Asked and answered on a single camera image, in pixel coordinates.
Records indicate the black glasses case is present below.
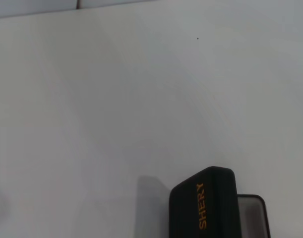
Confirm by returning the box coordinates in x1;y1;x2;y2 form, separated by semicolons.
169;166;271;238

